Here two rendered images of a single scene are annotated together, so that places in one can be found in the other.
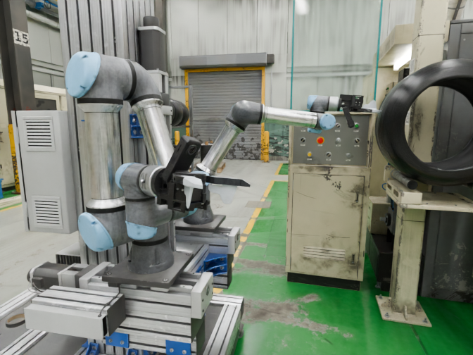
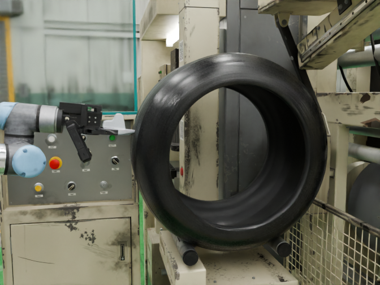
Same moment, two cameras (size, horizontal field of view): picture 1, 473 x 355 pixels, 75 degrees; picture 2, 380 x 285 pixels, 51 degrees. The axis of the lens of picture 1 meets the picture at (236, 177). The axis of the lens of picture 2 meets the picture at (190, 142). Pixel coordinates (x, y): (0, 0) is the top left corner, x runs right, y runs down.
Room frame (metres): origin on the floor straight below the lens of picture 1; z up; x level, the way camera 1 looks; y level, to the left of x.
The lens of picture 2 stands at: (0.47, -0.35, 1.35)
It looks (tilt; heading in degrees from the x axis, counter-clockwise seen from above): 7 degrees down; 333
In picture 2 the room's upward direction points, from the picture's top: straight up
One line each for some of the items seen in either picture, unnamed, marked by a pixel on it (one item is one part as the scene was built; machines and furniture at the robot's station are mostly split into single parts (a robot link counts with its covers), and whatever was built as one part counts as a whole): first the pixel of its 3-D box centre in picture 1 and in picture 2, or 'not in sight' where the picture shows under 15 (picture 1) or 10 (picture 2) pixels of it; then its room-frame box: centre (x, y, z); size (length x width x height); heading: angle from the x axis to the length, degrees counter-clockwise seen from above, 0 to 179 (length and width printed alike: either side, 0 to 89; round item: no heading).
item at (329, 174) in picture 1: (325, 197); (76, 251); (2.29, -0.68, 0.63); 0.56 x 0.41 x 1.27; 74
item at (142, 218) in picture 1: (146, 214); not in sight; (0.79, 0.24, 0.94); 0.11 x 0.08 x 0.11; 142
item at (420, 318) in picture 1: (401, 308); not in sight; (1.80, -1.06, 0.02); 0.27 x 0.27 x 0.04; 74
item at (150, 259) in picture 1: (150, 249); not in sight; (0.97, 0.29, 0.77); 0.15 x 0.15 x 0.10
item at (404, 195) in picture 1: (402, 191); (179, 255); (1.59, -0.88, 0.84); 0.36 x 0.09 x 0.06; 164
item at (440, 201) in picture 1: (431, 199); (221, 263); (1.55, -1.01, 0.80); 0.37 x 0.36 x 0.02; 74
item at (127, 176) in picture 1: (138, 179); not in sight; (0.77, 0.25, 1.04); 0.11 x 0.08 x 0.09; 52
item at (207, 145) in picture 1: (208, 155); not in sight; (8.26, 0.76, 0.38); 1.20 x 0.80 x 0.76; 176
